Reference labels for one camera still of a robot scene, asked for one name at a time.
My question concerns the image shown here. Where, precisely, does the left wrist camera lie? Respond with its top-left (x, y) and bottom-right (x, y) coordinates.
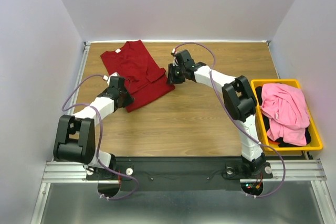
top-left (103, 72), bottom-right (126, 94)

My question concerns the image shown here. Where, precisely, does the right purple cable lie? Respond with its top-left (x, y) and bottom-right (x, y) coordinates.
top-left (172, 42), bottom-right (287, 198)

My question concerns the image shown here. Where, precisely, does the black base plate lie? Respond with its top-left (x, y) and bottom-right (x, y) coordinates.
top-left (86, 155), bottom-right (274, 192)

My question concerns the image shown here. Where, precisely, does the aluminium frame rail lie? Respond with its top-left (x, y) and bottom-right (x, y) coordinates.
top-left (30, 41), bottom-right (91, 224)

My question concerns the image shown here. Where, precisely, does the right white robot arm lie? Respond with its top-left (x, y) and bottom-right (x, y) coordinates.
top-left (167, 62), bottom-right (266, 179)

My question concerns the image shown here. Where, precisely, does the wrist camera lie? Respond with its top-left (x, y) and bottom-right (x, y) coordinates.
top-left (103, 72), bottom-right (126, 94)
top-left (173, 49), bottom-right (194, 65)

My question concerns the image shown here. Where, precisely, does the black garment in bin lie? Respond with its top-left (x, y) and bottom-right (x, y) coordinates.
top-left (256, 86), bottom-right (311, 147)

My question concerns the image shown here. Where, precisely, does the pink t shirt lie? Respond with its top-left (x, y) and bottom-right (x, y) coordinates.
top-left (260, 83), bottom-right (310, 146)

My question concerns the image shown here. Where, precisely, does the yellow plastic bin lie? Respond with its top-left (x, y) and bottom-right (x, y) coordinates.
top-left (250, 79), bottom-right (323, 151)

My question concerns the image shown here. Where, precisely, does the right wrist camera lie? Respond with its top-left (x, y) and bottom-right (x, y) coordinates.
top-left (173, 49), bottom-right (194, 65)

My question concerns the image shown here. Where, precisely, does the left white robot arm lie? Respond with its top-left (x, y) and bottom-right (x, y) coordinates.
top-left (53, 89), bottom-right (134, 179)

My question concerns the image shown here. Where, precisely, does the red t shirt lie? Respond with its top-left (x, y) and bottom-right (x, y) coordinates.
top-left (101, 40), bottom-right (175, 113)

